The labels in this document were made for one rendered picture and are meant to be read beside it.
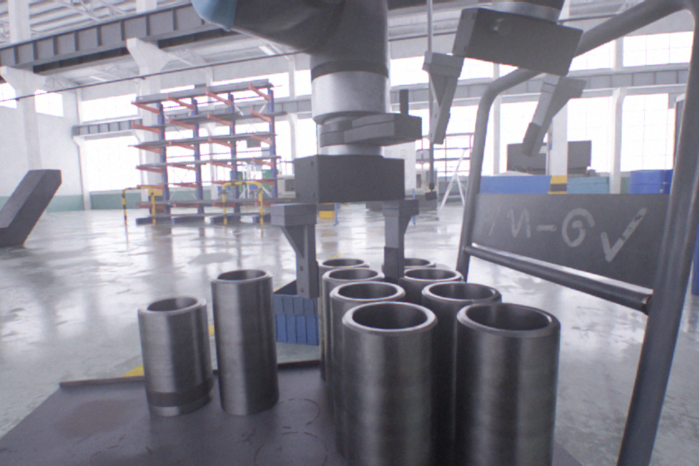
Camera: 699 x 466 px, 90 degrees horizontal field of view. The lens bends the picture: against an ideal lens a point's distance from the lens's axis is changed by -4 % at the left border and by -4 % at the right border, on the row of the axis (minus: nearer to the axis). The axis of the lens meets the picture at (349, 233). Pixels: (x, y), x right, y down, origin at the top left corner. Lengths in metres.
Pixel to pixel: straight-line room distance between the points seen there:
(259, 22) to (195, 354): 0.65
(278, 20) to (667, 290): 0.53
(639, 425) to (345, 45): 0.58
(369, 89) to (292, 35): 0.09
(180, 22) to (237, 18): 13.03
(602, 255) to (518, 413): 0.29
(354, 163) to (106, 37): 14.92
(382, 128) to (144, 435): 0.71
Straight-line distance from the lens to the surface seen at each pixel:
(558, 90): 0.53
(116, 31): 15.02
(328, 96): 0.41
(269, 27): 0.37
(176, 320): 0.80
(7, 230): 8.00
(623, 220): 0.65
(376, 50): 0.43
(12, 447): 0.96
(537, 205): 0.79
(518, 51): 0.48
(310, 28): 0.39
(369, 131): 0.37
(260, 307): 0.75
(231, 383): 0.81
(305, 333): 1.75
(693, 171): 0.59
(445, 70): 0.46
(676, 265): 0.59
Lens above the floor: 0.69
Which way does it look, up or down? 6 degrees down
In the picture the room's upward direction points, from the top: 2 degrees counter-clockwise
